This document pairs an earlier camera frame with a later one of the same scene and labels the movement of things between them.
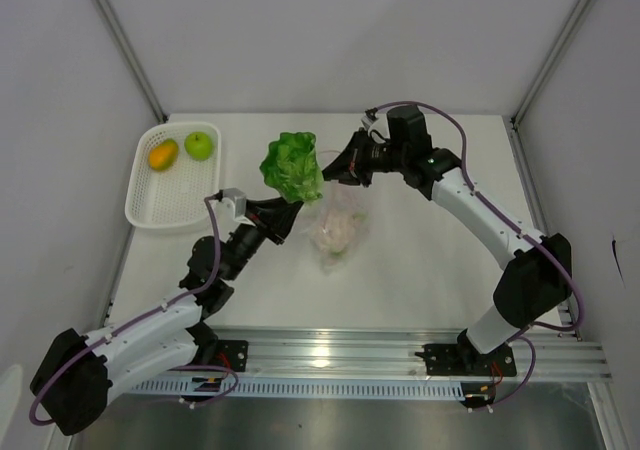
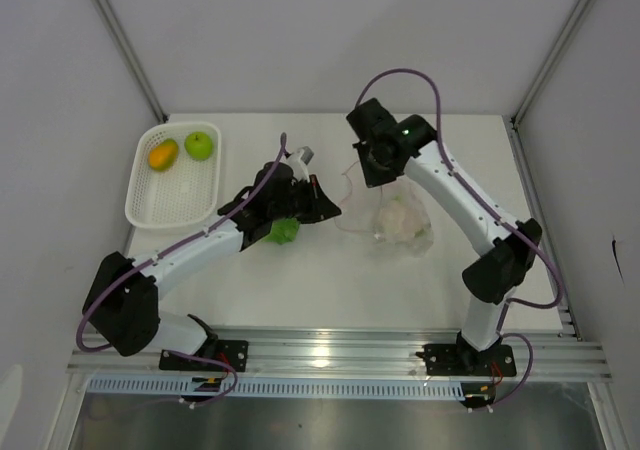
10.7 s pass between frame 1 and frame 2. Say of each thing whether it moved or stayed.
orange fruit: stayed
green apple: stayed
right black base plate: stayed
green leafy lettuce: moved
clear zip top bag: moved
